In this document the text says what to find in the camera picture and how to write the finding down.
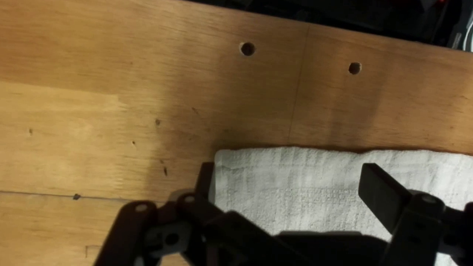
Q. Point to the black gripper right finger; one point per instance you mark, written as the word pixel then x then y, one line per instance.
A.
pixel 418 226

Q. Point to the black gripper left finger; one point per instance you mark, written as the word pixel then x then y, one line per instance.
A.
pixel 211 230

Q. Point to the white cloth towel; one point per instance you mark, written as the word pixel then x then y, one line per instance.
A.
pixel 304 186

